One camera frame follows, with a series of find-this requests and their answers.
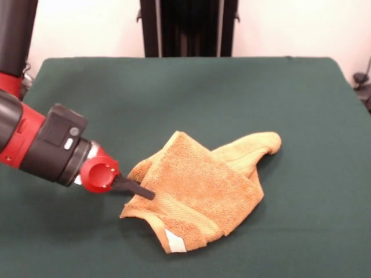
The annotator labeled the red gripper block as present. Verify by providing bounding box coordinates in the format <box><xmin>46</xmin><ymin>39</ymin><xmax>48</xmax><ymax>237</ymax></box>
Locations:
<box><xmin>79</xmin><ymin>141</ymin><xmax>157</xmax><ymax>200</ymax></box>

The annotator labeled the tan terry towel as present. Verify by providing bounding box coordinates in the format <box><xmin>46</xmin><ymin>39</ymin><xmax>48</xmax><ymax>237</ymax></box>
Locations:
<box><xmin>119</xmin><ymin>130</ymin><xmax>282</xmax><ymax>255</ymax></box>

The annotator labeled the dark green table cloth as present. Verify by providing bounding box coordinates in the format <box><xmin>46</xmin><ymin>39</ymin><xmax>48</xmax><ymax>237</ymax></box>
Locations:
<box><xmin>0</xmin><ymin>57</ymin><xmax>371</xmax><ymax>278</ymax></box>

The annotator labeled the dark tripod base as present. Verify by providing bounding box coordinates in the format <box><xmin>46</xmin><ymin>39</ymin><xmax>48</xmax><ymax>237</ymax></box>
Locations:
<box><xmin>352</xmin><ymin>72</ymin><xmax>371</xmax><ymax>113</ymax></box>

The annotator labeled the black robot pedestal stand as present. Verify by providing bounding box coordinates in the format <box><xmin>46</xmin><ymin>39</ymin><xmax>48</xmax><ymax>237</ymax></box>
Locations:
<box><xmin>136</xmin><ymin>0</ymin><xmax>241</xmax><ymax>58</ymax></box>

